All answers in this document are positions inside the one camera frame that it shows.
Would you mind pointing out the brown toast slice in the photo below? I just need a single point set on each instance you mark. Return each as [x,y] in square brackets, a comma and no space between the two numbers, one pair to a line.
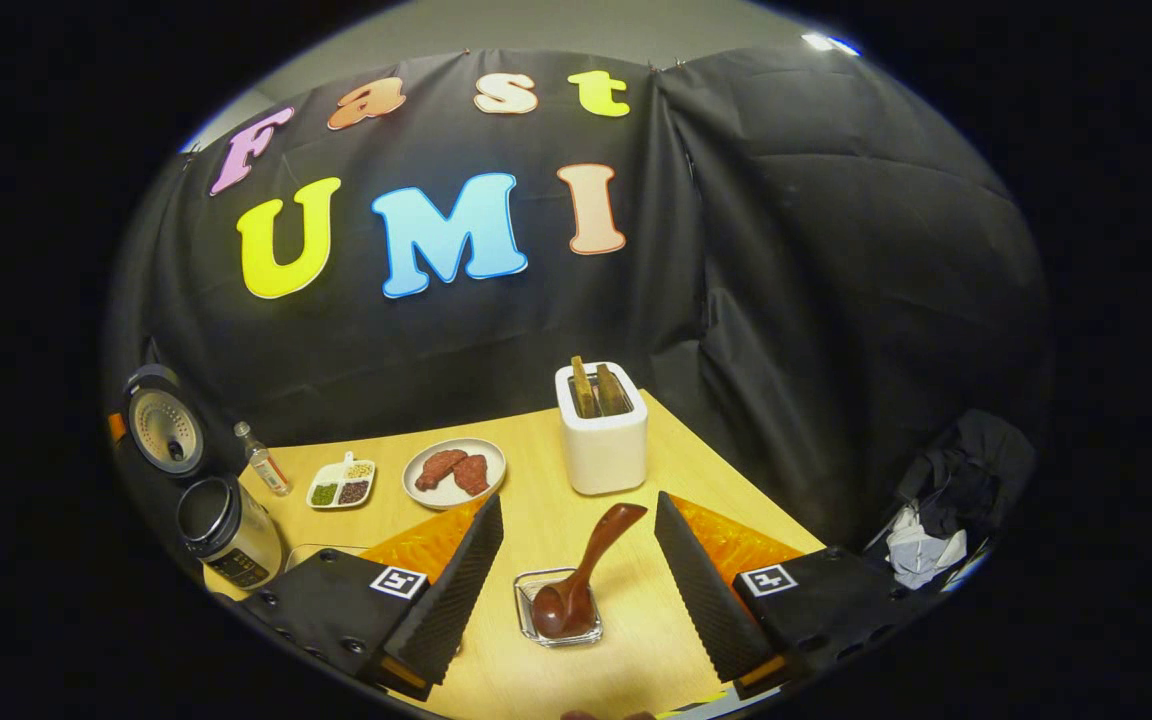
[583,390]
[613,390]

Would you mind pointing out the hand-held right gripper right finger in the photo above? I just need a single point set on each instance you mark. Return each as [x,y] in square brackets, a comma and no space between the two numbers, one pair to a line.
[701,590]

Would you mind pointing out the black backdrop cloth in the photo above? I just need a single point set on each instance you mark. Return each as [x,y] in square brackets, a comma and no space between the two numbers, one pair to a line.
[816,250]

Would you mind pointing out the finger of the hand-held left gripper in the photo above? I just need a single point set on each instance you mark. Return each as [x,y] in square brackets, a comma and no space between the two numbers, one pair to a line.
[117,427]

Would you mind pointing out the brown wooden spoon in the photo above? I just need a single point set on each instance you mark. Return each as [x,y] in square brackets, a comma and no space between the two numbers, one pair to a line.
[576,580]

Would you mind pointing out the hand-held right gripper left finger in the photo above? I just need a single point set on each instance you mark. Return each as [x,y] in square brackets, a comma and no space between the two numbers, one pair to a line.
[456,590]

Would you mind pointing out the white divided condiment dish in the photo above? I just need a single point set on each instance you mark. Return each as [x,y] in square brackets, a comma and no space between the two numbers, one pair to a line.
[341,483]

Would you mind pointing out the dark cloth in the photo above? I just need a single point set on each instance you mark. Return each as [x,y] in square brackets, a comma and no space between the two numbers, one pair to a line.
[976,470]

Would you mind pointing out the dark grey rice cooker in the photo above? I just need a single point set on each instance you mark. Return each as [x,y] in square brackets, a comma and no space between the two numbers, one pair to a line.
[236,540]

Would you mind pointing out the reddish meat piece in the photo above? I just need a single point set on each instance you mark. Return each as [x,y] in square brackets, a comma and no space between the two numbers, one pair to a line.
[471,475]
[439,468]

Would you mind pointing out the white round plate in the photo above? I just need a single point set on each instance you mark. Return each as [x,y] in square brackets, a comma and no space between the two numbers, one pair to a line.
[491,455]

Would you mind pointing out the white toaster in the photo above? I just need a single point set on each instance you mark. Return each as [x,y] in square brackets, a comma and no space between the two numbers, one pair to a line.
[601,455]

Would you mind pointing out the white crumpled cloth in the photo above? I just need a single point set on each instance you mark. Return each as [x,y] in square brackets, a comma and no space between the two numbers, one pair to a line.
[921,550]

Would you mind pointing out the ceiling light panel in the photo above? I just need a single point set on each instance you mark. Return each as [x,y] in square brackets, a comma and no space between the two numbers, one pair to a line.
[826,42]

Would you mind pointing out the small clear bottle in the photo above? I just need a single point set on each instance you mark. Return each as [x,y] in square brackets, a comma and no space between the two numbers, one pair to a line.
[266,465]

